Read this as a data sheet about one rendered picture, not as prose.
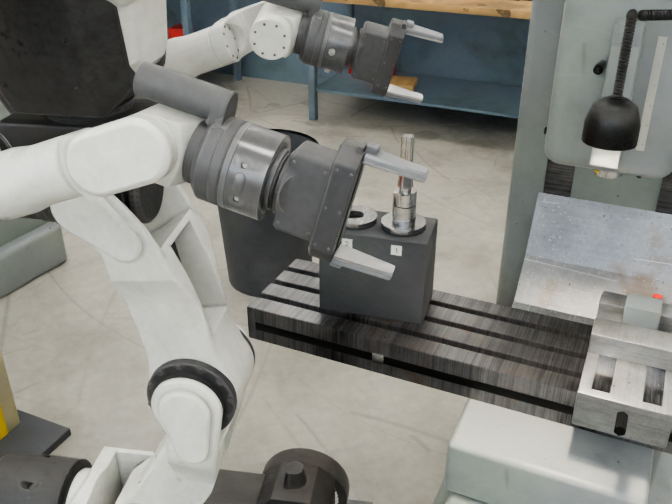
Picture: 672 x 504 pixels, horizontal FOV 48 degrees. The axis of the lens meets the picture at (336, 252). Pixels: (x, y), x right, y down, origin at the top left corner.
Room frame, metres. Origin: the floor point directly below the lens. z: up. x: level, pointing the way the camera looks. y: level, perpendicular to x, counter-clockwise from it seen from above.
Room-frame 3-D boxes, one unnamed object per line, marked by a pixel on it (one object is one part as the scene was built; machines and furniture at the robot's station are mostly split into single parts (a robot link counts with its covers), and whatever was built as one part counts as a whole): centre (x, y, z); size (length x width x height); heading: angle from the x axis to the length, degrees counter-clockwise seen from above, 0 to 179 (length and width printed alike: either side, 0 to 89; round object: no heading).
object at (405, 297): (1.36, -0.09, 1.01); 0.22 x 0.12 x 0.20; 73
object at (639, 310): (1.13, -0.55, 1.02); 0.06 x 0.05 x 0.06; 66
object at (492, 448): (1.18, -0.46, 0.77); 0.50 x 0.35 x 0.12; 156
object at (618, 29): (1.08, -0.41, 1.45); 0.04 x 0.04 x 0.21; 66
